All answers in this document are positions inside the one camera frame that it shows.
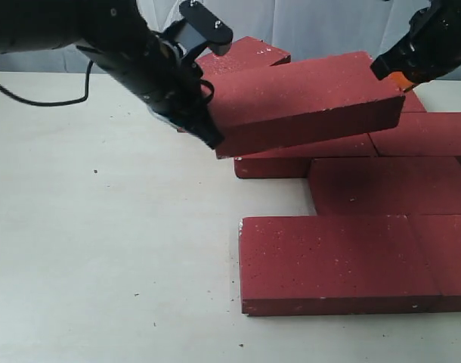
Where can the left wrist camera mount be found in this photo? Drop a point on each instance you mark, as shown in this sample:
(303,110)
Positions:
(198,30)

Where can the red brick right row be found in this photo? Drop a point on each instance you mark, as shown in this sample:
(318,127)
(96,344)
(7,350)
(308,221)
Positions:
(421,135)

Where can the red brick middle row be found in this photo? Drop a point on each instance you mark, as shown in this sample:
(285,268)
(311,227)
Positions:
(386,186)

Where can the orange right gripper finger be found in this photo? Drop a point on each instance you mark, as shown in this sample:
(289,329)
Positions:
(385,65)
(402,82)

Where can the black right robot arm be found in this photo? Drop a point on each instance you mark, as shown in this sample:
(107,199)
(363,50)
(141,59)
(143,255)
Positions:
(429,50)

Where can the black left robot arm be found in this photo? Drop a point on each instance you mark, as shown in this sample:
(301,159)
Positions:
(47,25)

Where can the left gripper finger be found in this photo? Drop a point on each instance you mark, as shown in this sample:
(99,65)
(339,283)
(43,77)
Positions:
(202,126)

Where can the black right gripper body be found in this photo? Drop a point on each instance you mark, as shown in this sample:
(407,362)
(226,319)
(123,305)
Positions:
(432,46)

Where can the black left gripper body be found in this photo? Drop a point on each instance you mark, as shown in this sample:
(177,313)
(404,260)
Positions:
(150,69)

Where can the red brick row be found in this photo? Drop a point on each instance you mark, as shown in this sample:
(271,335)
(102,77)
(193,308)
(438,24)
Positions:
(386,186)
(421,135)

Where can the red brick top back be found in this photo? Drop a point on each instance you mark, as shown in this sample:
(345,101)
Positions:
(244,54)

